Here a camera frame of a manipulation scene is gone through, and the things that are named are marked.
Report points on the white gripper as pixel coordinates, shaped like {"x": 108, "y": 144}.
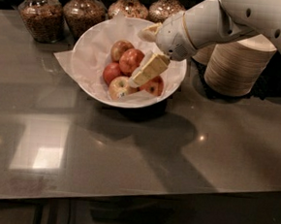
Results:
{"x": 173, "y": 37}

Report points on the red apple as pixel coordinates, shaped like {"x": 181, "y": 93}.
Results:
{"x": 154, "y": 86}
{"x": 111, "y": 72}
{"x": 130, "y": 60}

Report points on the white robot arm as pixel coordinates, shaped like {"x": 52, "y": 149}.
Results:
{"x": 212, "y": 21}

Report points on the back red-yellow apple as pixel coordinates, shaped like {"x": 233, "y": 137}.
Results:
{"x": 118, "y": 48}

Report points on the white bowl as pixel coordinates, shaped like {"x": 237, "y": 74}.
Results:
{"x": 175, "y": 78}

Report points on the front yellow-green apple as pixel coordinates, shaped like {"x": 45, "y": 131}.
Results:
{"x": 120, "y": 87}

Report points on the cereal jar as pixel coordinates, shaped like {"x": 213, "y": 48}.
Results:
{"x": 128, "y": 8}
{"x": 43, "y": 19}
{"x": 160, "y": 10}
{"x": 81, "y": 15}

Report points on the back stack paper bowls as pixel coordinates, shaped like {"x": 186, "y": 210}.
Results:
{"x": 204, "y": 54}

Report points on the white paper liner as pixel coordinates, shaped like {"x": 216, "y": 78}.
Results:
{"x": 93, "y": 52}

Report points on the far left cereal jar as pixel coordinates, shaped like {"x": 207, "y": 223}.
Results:
{"x": 43, "y": 19}

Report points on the black mat under bowls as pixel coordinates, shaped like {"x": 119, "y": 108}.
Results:
{"x": 267, "y": 86}

